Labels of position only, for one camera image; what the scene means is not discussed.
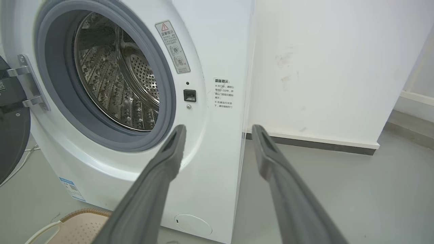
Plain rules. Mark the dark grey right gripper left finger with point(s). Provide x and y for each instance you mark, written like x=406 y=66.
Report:
x=149 y=196

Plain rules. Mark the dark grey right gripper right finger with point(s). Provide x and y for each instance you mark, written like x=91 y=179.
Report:
x=295 y=210

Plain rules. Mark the cream perforated laundry basket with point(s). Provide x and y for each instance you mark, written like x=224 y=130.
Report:
x=81 y=230

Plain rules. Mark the black glass washer door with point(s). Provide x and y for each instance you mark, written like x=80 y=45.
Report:
x=13 y=142

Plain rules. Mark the dark grey baseboard strip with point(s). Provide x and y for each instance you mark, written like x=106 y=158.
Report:
x=312 y=144

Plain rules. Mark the blue energy label sticker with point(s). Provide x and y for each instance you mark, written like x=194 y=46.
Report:
x=72 y=189

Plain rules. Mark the white front-load washing machine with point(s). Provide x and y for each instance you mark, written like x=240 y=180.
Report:
x=217 y=152

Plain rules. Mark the clear text notice sticker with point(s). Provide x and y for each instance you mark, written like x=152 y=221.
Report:
x=223 y=93

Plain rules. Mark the grey warning label sticker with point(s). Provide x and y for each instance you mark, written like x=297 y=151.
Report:
x=173 y=47

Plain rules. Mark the silver metal door hinge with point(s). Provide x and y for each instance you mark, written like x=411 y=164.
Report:
x=30 y=84

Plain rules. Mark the small QR code sticker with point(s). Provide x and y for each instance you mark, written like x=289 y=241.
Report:
x=2 y=85

